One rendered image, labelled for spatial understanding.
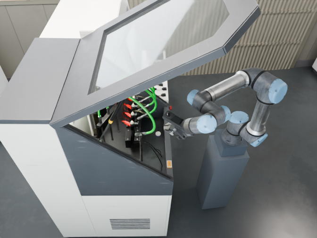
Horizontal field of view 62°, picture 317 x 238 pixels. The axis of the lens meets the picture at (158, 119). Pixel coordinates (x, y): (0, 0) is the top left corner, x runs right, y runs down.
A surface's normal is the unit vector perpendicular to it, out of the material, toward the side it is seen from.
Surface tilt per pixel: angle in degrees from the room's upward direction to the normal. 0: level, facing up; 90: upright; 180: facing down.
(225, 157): 0
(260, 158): 0
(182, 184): 0
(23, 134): 90
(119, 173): 90
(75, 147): 90
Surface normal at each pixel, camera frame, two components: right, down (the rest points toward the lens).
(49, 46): 0.03, -0.69
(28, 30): 0.14, 0.72
